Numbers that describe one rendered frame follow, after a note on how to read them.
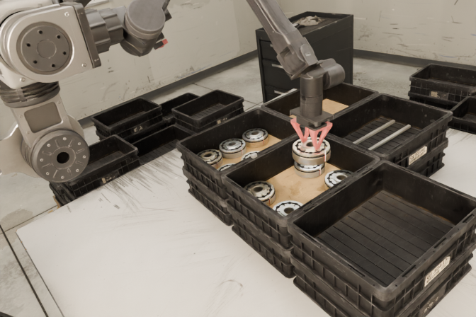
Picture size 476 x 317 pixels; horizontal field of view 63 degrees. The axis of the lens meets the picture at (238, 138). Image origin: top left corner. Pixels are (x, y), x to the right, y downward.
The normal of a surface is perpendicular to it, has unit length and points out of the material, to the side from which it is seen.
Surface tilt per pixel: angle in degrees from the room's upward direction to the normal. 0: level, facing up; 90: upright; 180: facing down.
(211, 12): 90
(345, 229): 0
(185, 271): 0
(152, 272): 0
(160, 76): 90
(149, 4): 51
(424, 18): 90
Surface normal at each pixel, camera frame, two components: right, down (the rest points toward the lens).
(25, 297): -0.13, -0.87
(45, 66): 0.66, 0.29
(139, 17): 0.44, -0.32
